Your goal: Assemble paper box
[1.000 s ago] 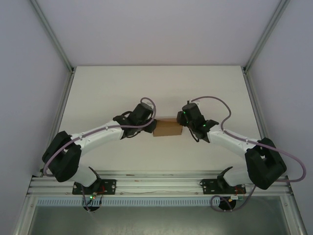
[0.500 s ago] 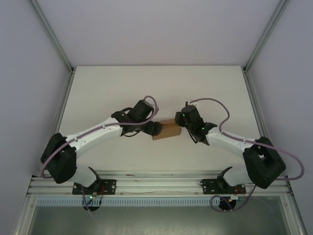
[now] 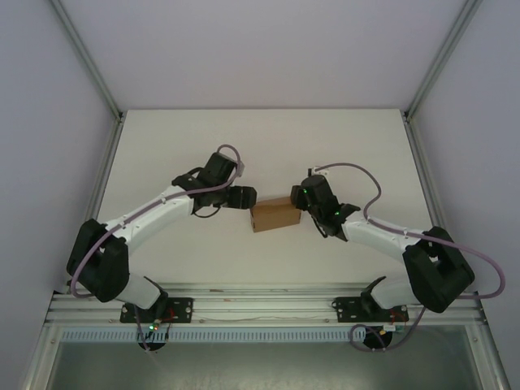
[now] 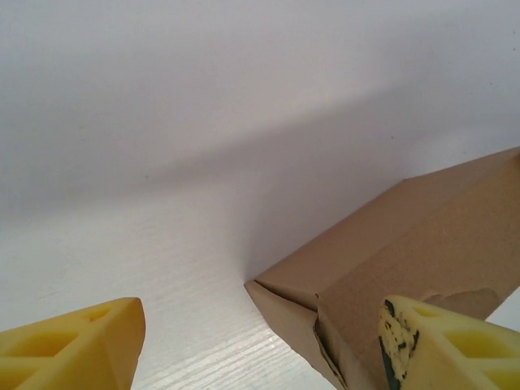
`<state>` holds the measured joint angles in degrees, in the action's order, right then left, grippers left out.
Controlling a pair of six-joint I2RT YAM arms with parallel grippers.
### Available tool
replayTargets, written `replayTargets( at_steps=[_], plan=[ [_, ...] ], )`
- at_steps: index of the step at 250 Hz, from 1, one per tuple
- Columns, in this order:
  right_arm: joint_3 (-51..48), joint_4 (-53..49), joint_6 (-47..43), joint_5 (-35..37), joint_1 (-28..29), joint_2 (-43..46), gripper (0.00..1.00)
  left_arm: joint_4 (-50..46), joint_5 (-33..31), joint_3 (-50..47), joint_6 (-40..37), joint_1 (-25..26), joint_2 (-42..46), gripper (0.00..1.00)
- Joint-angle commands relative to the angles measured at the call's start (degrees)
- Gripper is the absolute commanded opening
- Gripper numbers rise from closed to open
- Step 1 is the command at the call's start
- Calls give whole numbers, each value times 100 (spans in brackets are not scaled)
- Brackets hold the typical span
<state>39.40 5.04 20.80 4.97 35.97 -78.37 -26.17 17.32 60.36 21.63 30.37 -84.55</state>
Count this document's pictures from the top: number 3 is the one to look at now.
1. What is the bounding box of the left aluminium frame post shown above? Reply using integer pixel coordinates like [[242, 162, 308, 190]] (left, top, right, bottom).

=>
[[50, 0, 125, 123]]

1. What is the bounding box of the brown cardboard paper box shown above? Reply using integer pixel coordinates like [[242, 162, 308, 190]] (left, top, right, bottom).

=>
[[248, 196, 303, 234]]

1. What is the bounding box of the aluminium table side rail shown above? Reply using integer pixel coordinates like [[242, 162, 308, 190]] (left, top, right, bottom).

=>
[[64, 117, 125, 293], [401, 113, 448, 231]]

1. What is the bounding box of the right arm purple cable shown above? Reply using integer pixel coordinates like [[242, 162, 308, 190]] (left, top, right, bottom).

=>
[[314, 162, 508, 353]]

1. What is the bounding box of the right aluminium frame post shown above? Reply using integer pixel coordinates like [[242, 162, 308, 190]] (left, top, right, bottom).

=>
[[401, 0, 480, 121]]

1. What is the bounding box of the left black round cable grommet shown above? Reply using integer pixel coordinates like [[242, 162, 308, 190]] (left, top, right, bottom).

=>
[[137, 339, 167, 353]]

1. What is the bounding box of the black round cable grommet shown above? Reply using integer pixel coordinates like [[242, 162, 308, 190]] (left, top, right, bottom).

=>
[[137, 339, 167, 353], [362, 324, 394, 351]]

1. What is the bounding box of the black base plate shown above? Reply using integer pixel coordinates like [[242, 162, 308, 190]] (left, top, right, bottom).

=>
[[331, 296, 410, 324], [119, 297, 194, 324]]

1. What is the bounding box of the aluminium mounting rail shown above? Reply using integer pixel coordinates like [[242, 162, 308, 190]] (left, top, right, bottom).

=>
[[43, 282, 487, 330]]

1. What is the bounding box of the grey sheet metal panel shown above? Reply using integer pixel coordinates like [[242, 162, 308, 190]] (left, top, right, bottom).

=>
[[22, 324, 513, 390]]

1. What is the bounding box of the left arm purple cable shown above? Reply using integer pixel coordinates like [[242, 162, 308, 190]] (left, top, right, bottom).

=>
[[69, 144, 245, 351]]

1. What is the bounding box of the right black round cable grommet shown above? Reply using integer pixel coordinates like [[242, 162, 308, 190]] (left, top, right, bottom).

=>
[[362, 324, 394, 351]]

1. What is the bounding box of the left aluminium table side rail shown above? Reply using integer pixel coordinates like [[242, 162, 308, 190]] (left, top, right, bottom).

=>
[[64, 117, 125, 293]]

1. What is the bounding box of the aluminium frame post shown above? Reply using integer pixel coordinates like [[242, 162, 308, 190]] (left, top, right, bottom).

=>
[[50, 0, 125, 123], [401, 0, 480, 121]]

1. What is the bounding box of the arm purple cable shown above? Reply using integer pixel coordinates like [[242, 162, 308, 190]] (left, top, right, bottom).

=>
[[314, 162, 508, 353], [69, 144, 245, 351]]

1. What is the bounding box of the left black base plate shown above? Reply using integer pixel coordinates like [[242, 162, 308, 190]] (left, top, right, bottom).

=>
[[119, 297, 194, 324]]

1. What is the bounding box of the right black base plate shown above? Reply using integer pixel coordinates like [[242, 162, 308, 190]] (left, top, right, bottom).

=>
[[331, 296, 410, 324]]

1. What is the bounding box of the right aluminium table side rail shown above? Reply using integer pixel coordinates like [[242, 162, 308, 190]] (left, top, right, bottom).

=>
[[401, 113, 448, 231]]

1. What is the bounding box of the grey slotted cable duct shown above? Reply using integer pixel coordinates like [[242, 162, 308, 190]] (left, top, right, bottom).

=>
[[58, 328, 369, 343]]

